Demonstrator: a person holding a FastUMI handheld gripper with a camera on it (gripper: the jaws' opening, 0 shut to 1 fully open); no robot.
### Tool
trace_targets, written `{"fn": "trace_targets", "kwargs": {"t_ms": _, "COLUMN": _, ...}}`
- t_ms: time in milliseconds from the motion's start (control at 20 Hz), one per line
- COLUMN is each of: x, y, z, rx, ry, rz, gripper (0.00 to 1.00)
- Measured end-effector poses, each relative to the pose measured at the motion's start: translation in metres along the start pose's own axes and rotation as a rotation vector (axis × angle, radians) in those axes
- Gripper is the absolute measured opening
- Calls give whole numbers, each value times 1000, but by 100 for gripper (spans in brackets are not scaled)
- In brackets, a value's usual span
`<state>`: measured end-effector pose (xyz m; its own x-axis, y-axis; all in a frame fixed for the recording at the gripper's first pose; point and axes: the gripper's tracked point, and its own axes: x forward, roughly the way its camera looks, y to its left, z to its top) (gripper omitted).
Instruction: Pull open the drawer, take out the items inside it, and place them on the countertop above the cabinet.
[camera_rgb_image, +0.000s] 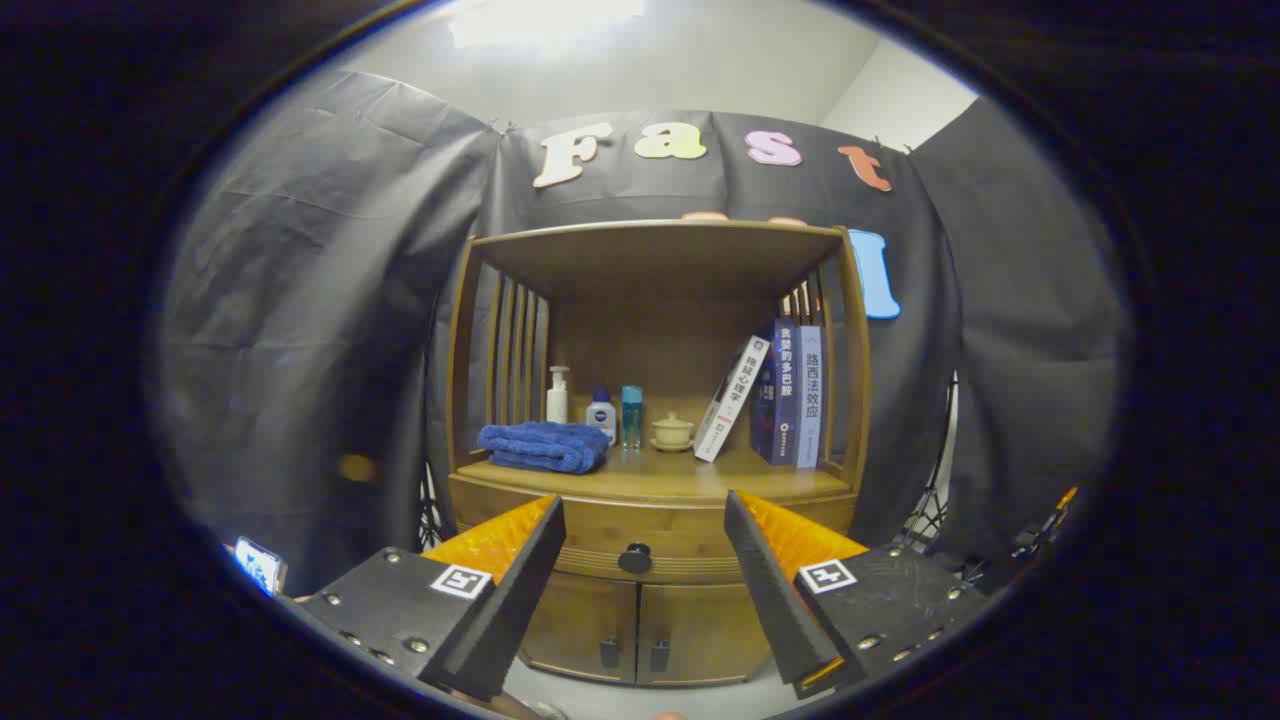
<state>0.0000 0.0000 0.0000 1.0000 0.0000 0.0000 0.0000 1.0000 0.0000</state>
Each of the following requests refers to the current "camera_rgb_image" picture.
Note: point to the black backdrop cloth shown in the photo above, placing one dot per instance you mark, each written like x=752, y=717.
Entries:
x=300, y=300

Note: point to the black-blue book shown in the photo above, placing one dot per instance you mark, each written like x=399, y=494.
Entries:
x=763, y=410

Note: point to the white pump bottle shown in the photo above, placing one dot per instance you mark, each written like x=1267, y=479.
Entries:
x=557, y=405

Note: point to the blue folded towel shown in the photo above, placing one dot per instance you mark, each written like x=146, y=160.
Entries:
x=540, y=445

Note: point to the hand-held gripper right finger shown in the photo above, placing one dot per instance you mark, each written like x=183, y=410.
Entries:
x=775, y=610

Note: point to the clear blue bottle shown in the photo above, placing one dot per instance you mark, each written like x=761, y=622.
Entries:
x=632, y=410

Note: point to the wooden drawer with black knob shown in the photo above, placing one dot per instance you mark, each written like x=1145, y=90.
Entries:
x=680, y=545

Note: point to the wooden cabinet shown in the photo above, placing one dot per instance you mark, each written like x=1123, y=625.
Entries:
x=660, y=320

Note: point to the beige lidded teacup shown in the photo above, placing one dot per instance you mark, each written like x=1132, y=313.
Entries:
x=672, y=432

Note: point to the white book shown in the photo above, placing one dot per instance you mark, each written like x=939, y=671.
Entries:
x=733, y=397

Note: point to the orange and black gripper tool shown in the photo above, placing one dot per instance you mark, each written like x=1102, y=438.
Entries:
x=1060, y=500

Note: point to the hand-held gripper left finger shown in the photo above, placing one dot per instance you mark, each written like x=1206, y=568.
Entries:
x=510, y=610

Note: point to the dark blue book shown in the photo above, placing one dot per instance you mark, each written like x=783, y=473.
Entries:
x=785, y=400

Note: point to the white bottle with blue cap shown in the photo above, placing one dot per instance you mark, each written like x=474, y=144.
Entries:
x=601, y=418

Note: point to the wooden cabinet door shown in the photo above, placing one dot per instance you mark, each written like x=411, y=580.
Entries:
x=700, y=630
x=590, y=620

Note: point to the pale grey-blue book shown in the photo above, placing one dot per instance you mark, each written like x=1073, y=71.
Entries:
x=811, y=400

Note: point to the smartphone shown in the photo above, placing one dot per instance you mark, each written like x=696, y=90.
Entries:
x=258, y=565

